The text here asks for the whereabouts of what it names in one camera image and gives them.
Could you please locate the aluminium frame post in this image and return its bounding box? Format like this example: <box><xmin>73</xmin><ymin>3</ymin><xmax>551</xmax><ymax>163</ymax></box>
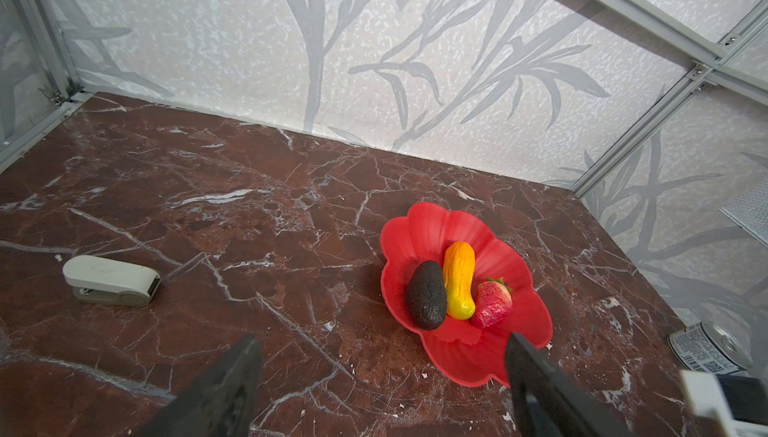
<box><xmin>571</xmin><ymin>63</ymin><xmax>713</xmax><ymax>198</ymax></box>

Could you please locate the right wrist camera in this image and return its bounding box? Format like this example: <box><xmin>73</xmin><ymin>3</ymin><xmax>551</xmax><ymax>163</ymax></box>
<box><xmin>680</xmin><ymin>370</ymin><xmax>767</xmax><ymax>436</ymax></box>

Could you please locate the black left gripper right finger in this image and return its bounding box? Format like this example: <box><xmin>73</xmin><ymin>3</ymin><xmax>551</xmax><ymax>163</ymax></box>
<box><xmin>505</xmin><ymin>333</ymin><xmax>633</xmax><ymax>437</ymax></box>

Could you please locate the metal tin can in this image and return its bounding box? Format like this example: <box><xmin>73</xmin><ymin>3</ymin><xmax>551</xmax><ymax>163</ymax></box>
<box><xmin>667</xmin><ymin>321</ymin><xmax>752</xmax><ymax>375</ymax></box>

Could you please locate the red fake strawberry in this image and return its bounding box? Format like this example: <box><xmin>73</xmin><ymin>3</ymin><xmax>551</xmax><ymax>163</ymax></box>
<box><xmin>470</xmin><ymin>278</ymin><xmax>513</xmax><ymax>328</ymax></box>

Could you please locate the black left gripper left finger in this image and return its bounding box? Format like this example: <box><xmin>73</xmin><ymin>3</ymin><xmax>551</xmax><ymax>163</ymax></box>
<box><xmin>133</xmin><ymin>334</ymin><xmax>264</xmax><ymax>436</ymax></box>

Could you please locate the white stapler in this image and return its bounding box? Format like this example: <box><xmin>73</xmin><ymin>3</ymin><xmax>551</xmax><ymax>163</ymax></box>
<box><xmin>62</xmin><ymin>255</ymin><xmax>161</xmax><ymax>307</ymax></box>

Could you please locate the red flower-shaped fruit bowl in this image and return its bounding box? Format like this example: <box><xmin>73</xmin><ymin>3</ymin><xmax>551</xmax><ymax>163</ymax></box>
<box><xmin>380</xmin><ymin>202</ymin><xmax>553</xmax><ymax>387</ymax></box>

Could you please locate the white wire mesh basket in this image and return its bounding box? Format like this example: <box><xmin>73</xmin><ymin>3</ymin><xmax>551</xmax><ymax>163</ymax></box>
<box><xmin>720</xmin><ymin>179</ymin><xmax>768</xmax><ymax>246</ymax></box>

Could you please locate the dark fake avocado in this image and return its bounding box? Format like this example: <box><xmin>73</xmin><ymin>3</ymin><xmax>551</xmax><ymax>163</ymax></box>
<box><xmin>404</xmin><ymin>260</ymin><xmax>447</xmax><ymax>331</ymax></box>

